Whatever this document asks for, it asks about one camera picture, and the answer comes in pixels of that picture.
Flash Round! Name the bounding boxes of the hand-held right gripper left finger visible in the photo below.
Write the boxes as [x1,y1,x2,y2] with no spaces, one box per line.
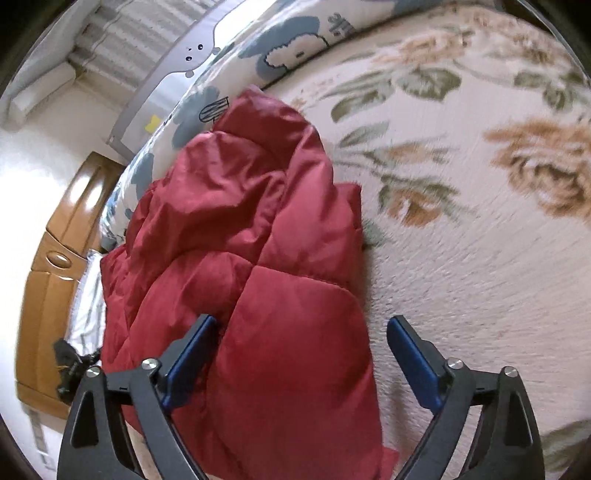
[58,314,218,480]

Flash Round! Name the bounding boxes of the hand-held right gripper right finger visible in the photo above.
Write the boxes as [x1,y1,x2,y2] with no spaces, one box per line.
[387,316,542,480]

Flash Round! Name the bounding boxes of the red puffer jacket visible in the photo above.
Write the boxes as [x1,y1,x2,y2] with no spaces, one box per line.
[99,87,400,480]

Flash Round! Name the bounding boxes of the striped white pillow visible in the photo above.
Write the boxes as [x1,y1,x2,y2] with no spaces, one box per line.
[68,248,108,357]

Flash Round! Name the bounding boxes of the wooden headboard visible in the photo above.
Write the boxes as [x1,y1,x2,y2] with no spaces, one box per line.
[15,151,126,420]

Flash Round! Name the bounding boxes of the floral bed sheet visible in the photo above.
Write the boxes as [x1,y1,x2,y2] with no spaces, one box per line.
[272,0,591,476]

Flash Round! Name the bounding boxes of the white air conditioner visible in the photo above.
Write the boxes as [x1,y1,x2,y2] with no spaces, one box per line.
[8,61,78,124]

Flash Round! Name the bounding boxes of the blue cloud print quilt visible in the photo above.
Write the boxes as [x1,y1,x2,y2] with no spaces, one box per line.
[99,0,403,252]

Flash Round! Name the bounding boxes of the striped curtain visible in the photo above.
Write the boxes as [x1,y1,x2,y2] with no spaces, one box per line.
[68,0,220,89]

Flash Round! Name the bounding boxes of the grey bed guard rail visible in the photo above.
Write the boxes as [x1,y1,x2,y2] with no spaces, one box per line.
[107,0,242,163]

